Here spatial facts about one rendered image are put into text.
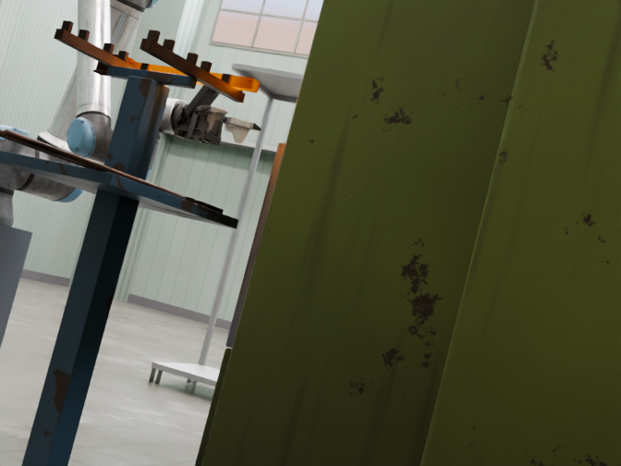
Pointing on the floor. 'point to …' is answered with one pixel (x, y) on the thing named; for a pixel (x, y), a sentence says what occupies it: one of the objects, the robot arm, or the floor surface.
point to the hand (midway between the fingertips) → (246, 118)
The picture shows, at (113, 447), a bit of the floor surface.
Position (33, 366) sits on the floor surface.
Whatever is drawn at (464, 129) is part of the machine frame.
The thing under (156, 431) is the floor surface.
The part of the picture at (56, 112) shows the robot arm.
